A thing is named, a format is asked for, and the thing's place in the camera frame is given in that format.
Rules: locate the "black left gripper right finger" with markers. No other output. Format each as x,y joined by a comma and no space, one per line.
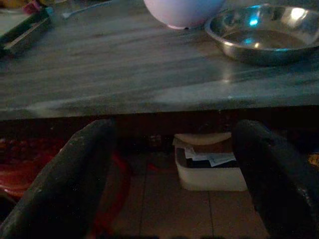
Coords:
274,179

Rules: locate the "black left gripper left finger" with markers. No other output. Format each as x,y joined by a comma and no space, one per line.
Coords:
62,184

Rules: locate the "white open box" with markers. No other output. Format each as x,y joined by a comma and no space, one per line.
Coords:
211,178

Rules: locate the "white paper sheet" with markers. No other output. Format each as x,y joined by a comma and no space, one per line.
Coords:
214,158

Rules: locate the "round steel plate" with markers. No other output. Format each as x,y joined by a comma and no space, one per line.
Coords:
264,37

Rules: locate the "dark rectangular tray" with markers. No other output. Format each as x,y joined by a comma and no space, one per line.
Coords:
25,32

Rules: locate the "white spoon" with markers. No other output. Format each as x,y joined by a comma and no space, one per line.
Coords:
82,10

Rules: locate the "white round bowl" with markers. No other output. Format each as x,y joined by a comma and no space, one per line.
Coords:
183,12

